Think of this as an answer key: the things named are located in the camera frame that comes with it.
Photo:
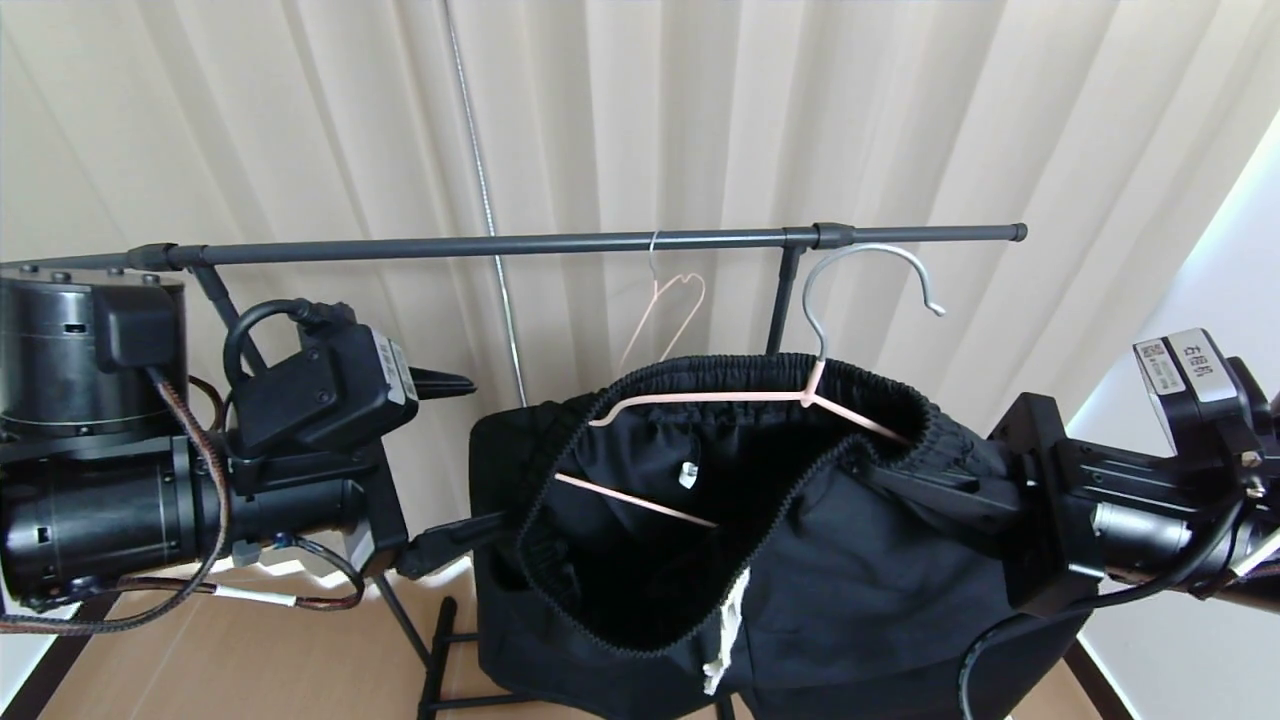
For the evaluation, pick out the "pink clothes hanger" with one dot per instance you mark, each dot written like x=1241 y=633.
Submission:
x=657 y=300
x=815 y=392

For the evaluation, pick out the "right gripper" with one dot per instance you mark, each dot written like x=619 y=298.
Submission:
x=1040 y=500

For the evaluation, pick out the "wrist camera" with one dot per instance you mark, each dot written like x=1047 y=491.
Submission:
x=1190 y=380
x=320 y=400

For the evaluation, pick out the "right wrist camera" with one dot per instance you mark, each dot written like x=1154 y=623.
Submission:
x=1190 y=380

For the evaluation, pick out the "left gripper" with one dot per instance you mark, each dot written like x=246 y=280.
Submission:
x=300 y=510

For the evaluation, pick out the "beige curtain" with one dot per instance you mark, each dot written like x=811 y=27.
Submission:
x=900 y=120

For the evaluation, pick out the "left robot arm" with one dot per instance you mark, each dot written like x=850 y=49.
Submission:
x=90 y=500

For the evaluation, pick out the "black clothes rack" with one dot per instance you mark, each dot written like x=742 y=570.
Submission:
x=600 y=241

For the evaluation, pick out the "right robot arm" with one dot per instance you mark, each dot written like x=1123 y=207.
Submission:
x=1255 y=560

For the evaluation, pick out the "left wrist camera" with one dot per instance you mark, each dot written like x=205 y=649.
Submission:
x=320 y=400

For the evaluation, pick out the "black shorts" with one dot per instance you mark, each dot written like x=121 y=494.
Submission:
x=850 y=600

